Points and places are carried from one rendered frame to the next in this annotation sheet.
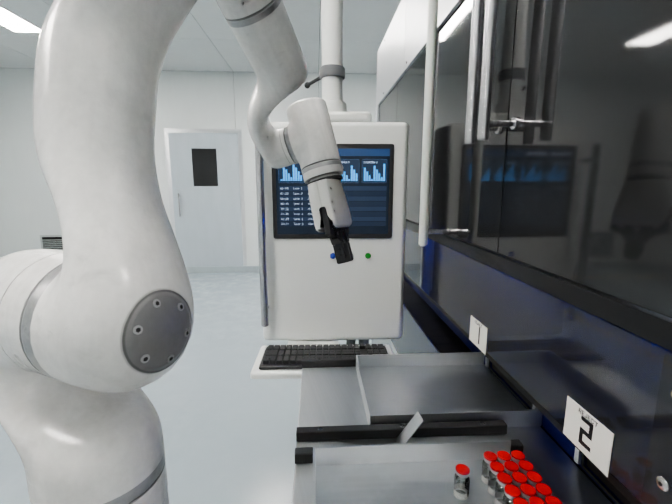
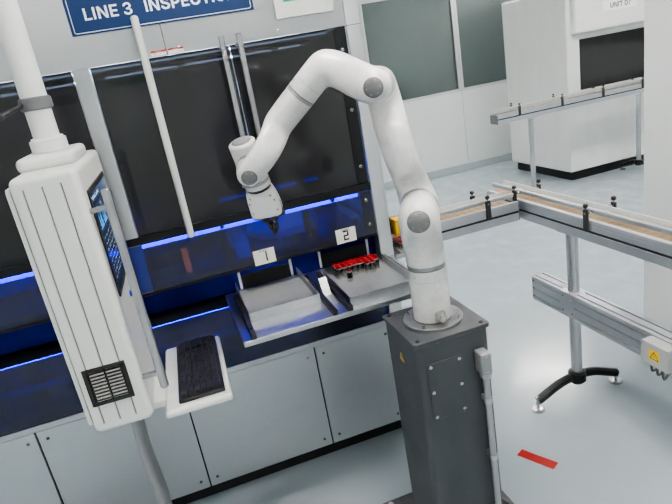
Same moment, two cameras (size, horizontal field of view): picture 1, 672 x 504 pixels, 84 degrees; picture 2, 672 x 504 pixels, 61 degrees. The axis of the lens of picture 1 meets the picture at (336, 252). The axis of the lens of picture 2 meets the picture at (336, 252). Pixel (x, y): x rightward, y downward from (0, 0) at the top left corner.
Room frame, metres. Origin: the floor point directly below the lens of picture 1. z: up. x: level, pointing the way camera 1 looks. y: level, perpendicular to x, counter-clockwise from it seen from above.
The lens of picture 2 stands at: (0.95, 1.83, 1.70)
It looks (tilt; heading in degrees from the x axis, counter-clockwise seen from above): 19 degrees down; 258
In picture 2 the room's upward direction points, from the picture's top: 10 degrees counter-clockwise
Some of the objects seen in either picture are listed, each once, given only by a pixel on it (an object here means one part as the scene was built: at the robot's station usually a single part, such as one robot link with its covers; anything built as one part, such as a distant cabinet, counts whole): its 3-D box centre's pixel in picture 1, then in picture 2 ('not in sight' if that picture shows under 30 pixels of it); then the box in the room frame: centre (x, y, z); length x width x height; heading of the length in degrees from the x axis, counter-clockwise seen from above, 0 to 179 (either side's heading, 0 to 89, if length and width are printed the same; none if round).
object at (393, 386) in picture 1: (435, 385); (275, 292); (0.78, -0.23, 0.90); 0.34 x 0.26 x 0.04; 93
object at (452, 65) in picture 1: (462, 121); (182, 142); (0.99, -0.32, 1.50); 0.47 x 0.01 x 0.59; 3
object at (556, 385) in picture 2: not in sight; (577, 382); (-0.51, -0.24, 0.07); 0.50 x 0.08 x 0.14; 3
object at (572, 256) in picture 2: not in sight; (574, 308); (-0.51, -0.24, 0.46); 0.09 x 0.09 x 0.77; 3
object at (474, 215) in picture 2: not in sight; (446, 218); (-0.08, -0.53, 0.92); 0.69 x 0.16 x 0.16; 3
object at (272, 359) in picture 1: (325, 355); (198, 364); (1.11, 0.03, 0.82); 0.40 x 0.14 x 0.02; 91
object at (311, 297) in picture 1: (331, 228); (92, 276); (1.34, 0.02, 1.19); 0.50 x 0.19 x 0.78; 91
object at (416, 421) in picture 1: (382, 431); (328, 290); (0.61, -0.08, 0.91); 0.14 x 0.03 x 0.06; 94
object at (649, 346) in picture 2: not in sight; (659, 354); (-0.48, 0.29, 0.50); 0.12 x 0.05 x 0.09; 93
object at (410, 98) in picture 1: (409, 144); (21, 175); (1.52, -0.29, 1.50); 0.49 x 0.01 x 0.59; 3
